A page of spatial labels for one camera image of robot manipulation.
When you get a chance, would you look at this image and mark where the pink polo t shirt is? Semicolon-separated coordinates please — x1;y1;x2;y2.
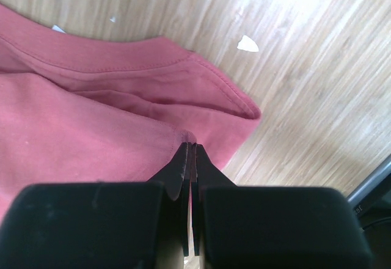
1;6;261;213

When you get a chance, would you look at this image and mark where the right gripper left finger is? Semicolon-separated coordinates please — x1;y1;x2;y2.
1;143;191;268

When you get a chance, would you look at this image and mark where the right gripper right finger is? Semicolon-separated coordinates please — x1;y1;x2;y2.
191;145;373;268

